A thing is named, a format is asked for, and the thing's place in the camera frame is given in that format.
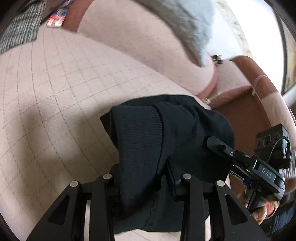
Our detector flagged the black pants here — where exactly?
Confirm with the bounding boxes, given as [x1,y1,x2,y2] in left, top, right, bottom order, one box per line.
[100,95,235,233]

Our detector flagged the person's right hand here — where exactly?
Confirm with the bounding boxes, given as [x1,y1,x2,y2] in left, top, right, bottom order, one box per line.
[251,201,280,225]

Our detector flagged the pink brown side cushion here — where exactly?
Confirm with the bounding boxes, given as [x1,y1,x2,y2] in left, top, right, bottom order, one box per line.
[208,55,296,130]

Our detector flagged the grey quilted pillow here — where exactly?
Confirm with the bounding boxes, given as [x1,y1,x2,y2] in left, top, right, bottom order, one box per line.
[138,0,214,67]

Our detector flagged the pink bolster cushion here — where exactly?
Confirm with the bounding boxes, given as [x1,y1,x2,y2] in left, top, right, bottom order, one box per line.
[62,1,217,99]

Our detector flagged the houndstooth checked garment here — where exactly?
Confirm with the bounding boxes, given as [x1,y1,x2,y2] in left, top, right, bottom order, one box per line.
[1,1,47,54]

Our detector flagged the red white blue packet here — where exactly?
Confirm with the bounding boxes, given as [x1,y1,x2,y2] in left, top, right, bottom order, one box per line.
[47,8,68,28]

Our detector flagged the black camera box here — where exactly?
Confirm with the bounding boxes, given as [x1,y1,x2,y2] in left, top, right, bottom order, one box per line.
[254,123,291,170]

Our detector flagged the brown wooden bed frame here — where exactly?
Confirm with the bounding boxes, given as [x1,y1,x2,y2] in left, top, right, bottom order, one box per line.
[216,91,276,195]

